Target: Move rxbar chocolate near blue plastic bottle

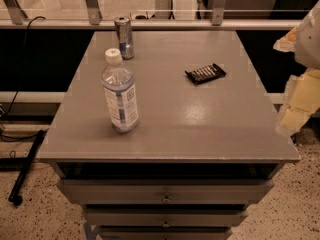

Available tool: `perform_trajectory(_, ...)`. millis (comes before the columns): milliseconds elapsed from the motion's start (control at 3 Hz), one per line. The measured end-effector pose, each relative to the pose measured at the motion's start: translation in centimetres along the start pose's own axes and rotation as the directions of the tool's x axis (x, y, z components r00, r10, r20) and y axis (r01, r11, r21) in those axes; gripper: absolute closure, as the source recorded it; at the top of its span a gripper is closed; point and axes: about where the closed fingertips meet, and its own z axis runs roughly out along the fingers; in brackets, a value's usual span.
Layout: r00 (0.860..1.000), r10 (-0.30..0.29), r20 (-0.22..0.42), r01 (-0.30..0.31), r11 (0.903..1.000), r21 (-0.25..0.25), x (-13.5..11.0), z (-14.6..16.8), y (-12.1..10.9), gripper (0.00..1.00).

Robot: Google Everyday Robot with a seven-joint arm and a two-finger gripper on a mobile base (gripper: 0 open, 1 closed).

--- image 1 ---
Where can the clear plastic water bottle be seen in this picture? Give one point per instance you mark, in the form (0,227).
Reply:
(120,92)

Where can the black rod on floor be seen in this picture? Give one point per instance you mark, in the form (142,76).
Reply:
(15,198)

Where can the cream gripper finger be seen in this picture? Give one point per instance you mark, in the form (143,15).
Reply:
(287,42)
(301,101)

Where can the silver blue drink can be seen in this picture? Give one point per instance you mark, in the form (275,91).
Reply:
(125,37)

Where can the grey metal drawer cabinet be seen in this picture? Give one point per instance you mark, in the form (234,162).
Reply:
(199,156)

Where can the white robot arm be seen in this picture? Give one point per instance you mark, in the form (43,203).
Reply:
(307,46)

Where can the metal window rail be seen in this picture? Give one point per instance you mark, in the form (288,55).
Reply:
(144,15)

